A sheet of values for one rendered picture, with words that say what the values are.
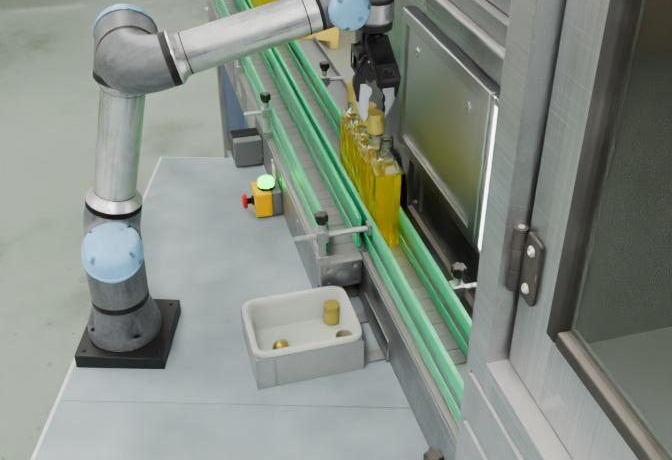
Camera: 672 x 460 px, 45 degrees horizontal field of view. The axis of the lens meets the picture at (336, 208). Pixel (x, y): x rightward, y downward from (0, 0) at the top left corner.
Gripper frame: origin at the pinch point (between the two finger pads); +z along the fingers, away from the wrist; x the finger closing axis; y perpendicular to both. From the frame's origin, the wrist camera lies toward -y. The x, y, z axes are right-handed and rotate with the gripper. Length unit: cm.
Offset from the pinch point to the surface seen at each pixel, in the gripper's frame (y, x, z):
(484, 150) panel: -26.4, -12.5, -4.0
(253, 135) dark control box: 60, 17, 33
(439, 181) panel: -6.3, -12.9, 14.5
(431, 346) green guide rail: -47, 4, 22
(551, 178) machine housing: -101, 20, -47
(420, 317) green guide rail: -40.8, 4.0, 20.6
